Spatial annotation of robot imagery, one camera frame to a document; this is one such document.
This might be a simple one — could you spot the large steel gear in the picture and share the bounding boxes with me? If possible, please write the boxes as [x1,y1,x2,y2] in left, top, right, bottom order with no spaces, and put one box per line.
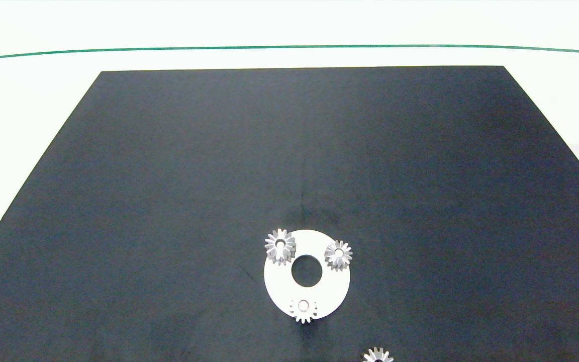
[264,228,297,266]

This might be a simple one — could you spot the small steel gear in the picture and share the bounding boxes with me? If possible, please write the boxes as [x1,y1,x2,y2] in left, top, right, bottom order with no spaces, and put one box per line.
[362,346,395,362]
[324,240,354,272]
[289,298,319,324]

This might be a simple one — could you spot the round white plate with pins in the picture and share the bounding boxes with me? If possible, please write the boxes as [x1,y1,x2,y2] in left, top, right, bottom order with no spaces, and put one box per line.
[263,229,351,319]

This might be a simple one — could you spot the black mat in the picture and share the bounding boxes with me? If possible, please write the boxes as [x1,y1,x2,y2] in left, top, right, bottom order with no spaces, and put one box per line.
[0,65,579,362]

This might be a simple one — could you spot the green tape line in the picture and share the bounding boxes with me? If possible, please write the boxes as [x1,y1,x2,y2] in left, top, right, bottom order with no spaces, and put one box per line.
[0,44,579,61]

